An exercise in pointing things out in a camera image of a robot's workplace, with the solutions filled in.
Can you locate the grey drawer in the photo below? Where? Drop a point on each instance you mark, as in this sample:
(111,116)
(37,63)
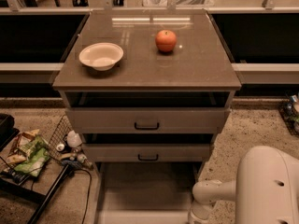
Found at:
(145,192)
(147,120)
(143,153)

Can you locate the green snack bag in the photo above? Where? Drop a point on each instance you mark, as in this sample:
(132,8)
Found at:
(36,155)

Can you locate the grey drawer cabinet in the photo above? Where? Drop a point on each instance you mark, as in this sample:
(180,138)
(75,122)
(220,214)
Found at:
(196,74)

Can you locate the wire mesh basket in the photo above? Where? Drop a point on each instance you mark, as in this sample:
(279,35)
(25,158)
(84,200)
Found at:
(59,137)

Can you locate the white plastic bottle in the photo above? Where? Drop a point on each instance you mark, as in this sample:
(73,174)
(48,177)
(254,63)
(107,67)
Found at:
(73,139)

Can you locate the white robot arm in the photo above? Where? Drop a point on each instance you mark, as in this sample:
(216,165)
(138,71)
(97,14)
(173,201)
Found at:
(265,191)

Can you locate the brown snack packet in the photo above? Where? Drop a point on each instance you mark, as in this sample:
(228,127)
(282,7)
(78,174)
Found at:
(16,155)

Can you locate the black stand leg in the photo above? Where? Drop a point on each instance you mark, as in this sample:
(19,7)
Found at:
(46,200)

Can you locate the white bowl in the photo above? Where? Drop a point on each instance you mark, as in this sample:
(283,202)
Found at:
(101,56)

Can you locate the red apple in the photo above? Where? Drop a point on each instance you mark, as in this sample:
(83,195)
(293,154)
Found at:
(165,40)

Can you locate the right wire basket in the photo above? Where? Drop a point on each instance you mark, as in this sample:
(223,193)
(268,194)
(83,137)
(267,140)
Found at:
(289,111)

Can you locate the black bin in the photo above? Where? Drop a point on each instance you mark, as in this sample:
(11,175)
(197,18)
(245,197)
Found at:
(7,130)

